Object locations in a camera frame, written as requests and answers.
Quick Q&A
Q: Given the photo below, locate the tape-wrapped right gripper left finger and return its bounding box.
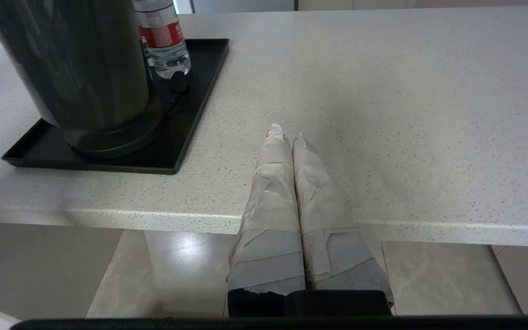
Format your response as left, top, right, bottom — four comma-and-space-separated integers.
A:
227, 123, 307, 294

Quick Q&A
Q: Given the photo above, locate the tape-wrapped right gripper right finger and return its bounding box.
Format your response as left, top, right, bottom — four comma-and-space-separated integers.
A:
292, 133, 394, 304

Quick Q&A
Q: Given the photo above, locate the black electric kettle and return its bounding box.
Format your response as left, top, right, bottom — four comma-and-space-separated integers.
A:
0, 0, 151, 133

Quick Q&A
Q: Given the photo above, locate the black round kettle base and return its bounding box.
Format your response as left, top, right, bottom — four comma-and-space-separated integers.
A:
64, 96, 164, 160

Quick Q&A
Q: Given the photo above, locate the black rectangular tray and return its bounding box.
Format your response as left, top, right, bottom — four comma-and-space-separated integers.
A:
1, 38, 230, 176

